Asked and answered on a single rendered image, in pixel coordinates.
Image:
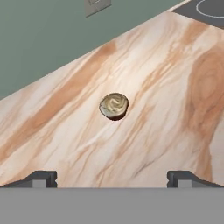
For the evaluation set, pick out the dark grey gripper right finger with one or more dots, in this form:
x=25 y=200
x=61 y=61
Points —
x=180 y=176

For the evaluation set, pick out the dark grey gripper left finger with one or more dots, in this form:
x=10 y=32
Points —
x=43 y=176

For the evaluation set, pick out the cream frosted brown cupcake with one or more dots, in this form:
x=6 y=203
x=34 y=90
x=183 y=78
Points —
x=114 y=106

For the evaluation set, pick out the black hob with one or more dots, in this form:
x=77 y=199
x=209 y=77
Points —
x=201 y=12

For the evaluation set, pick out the grey wall socket plate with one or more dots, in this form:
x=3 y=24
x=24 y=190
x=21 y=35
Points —
x=96 y=5

